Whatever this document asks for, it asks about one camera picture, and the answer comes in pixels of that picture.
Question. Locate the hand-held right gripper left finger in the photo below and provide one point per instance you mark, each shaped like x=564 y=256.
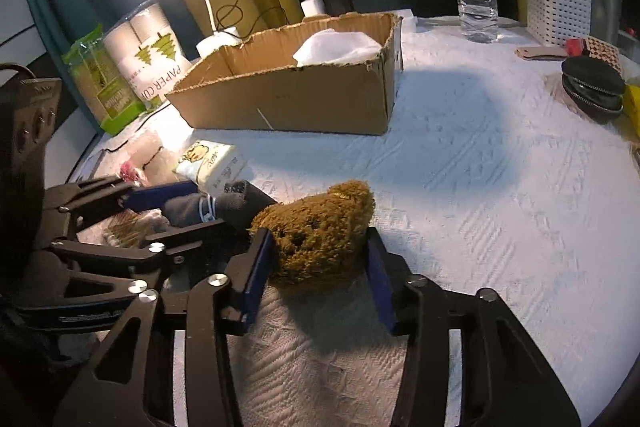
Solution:
x=258 y=274

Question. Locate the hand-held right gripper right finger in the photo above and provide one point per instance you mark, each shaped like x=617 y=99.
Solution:
x=381 y=289

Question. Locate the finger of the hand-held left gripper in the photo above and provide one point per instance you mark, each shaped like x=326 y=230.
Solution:
x=160 y=196
x=185 y=234

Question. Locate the dark grey sock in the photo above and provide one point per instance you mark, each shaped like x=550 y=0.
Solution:
x=220 y=206

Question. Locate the brown sponge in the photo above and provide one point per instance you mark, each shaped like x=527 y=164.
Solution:
x=317 y=237

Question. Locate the cardboard box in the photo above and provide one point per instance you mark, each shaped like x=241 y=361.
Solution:
x=300 y=97

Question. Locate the small red wrapped item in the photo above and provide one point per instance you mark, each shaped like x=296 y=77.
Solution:
x=132 y=172

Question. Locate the cotton swab box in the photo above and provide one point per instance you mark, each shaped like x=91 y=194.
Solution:
x=132 y=229

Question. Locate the cartoon print tissue pack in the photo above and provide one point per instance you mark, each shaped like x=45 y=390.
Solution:
x=212 y=164

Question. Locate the green packet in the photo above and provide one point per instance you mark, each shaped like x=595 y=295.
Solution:
x=102 y=92

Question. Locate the white textured table cloth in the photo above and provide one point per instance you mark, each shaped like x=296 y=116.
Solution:
x=475 y=187

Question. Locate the paper cup pack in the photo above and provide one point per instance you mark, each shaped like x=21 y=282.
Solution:
x=145 y=57

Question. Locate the white power adapter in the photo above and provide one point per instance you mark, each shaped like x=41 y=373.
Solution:
x=313 y=7

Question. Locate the flat wooden piece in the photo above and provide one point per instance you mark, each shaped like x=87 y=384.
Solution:
x=540 y=53

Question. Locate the black zip pouch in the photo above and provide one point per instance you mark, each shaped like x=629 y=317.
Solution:
x=592 y=87

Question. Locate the yellow item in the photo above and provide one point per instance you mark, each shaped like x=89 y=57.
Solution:
x=632 y=109

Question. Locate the small red box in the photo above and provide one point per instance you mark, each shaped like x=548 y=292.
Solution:
x=576 y=47

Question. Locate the patterned beige box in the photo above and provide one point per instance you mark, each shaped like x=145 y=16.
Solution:
x=605 y=52

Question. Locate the white woven plastic basket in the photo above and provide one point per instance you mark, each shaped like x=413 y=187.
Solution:
x=557 y=12

